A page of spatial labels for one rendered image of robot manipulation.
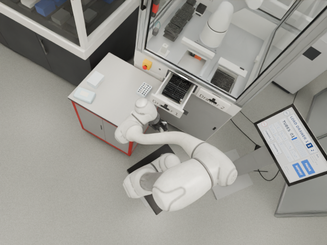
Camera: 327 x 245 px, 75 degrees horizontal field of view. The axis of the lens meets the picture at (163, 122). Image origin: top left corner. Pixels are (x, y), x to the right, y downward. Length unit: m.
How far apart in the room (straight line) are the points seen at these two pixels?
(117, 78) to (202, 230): 1.73
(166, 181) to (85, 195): 1.69
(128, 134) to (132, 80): 0.86
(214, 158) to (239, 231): 1.90
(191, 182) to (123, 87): 1.30
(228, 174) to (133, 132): 0.57
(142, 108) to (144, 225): 1.46
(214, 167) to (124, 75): 1.37
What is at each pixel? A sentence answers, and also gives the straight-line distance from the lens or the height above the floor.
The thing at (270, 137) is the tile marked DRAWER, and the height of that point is 1.01.
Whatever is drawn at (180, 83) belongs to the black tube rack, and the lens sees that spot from 1.83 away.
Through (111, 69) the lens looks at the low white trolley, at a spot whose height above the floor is 0.76.
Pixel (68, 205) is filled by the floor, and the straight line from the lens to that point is 2.40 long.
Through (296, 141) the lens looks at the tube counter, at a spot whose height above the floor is 1.11.
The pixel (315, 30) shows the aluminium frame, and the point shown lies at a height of 1.73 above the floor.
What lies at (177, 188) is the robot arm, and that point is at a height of 1.63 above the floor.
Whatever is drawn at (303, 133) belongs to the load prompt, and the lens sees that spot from 1.79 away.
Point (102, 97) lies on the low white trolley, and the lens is 1.84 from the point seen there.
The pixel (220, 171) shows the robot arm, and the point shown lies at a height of 1.63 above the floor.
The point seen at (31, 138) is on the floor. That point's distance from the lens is 2.66.
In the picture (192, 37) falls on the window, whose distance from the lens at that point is 1.58.
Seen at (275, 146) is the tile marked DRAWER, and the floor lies 1.01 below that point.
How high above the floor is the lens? 2.35
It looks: 63 degrees down
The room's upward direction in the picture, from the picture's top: 25 degrees clockwise
